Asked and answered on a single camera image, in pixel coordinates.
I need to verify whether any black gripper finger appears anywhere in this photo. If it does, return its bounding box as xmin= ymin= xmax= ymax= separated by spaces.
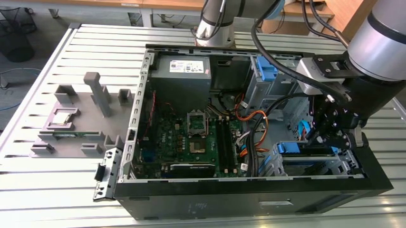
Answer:
xmin=316 ymin=125 xmax=366 ymax=151
xmin=306 ymin=95 xmax=352 ymax=145

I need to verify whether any hard disk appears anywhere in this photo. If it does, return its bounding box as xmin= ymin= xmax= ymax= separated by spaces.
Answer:
xmin=258 ymin=141 xmax=346 ymax=177

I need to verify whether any metal disk bay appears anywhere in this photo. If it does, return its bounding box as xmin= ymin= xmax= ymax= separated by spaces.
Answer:
xmin=272 ymin=140 xmax=354 ymax=178

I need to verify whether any silver drive cage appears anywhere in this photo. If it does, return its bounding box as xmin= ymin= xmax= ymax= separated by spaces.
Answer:
xmin=245 ymin=56 xmax=318 ymax=111

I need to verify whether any blue plastic drive latch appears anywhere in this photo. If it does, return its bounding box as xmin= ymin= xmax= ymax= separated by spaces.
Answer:
xmin=256 ymin=56 xmax=279 ymax=82

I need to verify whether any black RAM slot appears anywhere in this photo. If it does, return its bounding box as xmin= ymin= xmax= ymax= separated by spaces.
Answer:
xmin=216 ymin=115 xmax=229 ymax=173
xmin=224 ymin=115 xmax=239 ymax=173

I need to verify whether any wooden cabinet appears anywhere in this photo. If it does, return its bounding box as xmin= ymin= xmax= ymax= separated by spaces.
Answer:
xmin=319 ymin=0 xmax=380 ymax=48

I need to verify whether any wooden desk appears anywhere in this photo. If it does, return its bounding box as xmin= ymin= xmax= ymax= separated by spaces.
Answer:
xmin=46 ymin=0 xmax=335 ymax=36

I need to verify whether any metal socket cover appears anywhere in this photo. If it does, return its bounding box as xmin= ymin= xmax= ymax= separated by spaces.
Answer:
xmin=185 ymin=110 xmax=211 ymax=139

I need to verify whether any grey power supply unit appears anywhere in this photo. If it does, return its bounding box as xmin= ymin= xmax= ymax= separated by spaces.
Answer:
xmin=148 ymin=55 xmax=212 ymax=113

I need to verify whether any black open PC case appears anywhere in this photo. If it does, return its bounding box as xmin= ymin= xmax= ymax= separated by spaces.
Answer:
xmin=92 ymin=43 xmax=394 ymax=220

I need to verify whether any black graphics card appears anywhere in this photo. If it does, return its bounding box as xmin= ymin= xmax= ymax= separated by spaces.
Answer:
xmin=160 ymin=162 xmax=216 ymax=179

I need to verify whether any green motherboard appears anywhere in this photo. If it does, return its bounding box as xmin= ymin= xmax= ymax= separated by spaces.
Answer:
xmin=132 ymin=114 xmax=251 ymax=179

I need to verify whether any grey parts rack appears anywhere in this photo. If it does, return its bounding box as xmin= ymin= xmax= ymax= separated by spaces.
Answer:
xmin=29 ymin=71 xmax=137 ymax=159

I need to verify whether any green RAM stick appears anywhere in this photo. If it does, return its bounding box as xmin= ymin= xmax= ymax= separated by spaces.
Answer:
xmin=52 ymin=133 xmax=88 ymax=139

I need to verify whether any silver CPU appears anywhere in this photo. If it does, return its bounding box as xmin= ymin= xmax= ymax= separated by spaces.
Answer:
xmin=49 ymin=113 xmax=73 ymax=127

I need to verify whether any blue data wire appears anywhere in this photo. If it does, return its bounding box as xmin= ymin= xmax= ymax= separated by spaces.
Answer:
xmin=298 ymin=120 xmax=314 ymax=141

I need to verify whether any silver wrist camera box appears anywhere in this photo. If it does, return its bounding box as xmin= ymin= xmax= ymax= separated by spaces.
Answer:
xmin=296 ymin=58 xmax=351 ymax=95

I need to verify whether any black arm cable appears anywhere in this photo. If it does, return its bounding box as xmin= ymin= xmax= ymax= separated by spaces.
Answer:
xmin=251 ymin=0 xmax=352 ymax=103
xmin=300 ymin=0 xmax=350 ymax=45

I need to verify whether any orange yellow wire bundle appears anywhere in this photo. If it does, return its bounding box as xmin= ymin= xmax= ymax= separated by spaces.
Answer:
xmin=233 ymin=110 xmax=270 ymax=152

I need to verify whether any black cable bundle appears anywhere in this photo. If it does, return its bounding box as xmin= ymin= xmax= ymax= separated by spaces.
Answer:
xmin=245 ymin=91 xmax=318 ymax=178

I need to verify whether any red black twisted wire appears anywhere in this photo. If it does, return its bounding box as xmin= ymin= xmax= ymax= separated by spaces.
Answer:
xmin=141 ymin=91 xmax=157 ymax=141

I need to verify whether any silver card retention bracket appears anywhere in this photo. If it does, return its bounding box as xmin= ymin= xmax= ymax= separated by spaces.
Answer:
xmin=92 ymin=147 xmax=123 ymax=202

